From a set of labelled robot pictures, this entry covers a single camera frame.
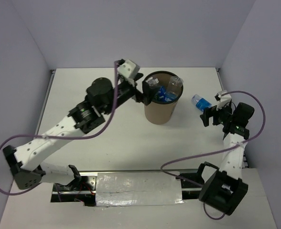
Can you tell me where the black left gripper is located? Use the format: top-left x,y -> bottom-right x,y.
102,73 -> 159,115

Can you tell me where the bottle blue label white cap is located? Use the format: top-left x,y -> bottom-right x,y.
145,76 -> 160,89

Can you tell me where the blue capped sports drink bottle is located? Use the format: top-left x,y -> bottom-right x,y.
154,86 -> 168,102

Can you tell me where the clear bottle green label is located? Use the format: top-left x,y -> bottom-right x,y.
165,76 -> 183,102

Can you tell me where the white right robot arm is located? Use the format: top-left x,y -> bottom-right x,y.
195,103 -> 254,216

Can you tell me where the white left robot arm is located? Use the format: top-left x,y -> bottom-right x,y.
3,73 -> 211,190

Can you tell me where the brown bin with black rim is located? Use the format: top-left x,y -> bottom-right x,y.
144,71 -> 184,125

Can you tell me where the crushed blue clear bottle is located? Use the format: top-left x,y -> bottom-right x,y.
191,94 -> 212,112

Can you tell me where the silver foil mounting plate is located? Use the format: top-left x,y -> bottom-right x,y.
95,172 -> 183,207

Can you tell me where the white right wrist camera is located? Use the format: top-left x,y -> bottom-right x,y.
215,90 -> 232,110

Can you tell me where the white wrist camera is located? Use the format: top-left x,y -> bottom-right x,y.
117,60 -> 140,86
215,90 -> 232,110

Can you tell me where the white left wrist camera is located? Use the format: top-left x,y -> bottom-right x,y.
117,60 -> 140,86

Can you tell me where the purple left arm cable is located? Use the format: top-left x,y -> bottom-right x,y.
0,61 -> 122,196

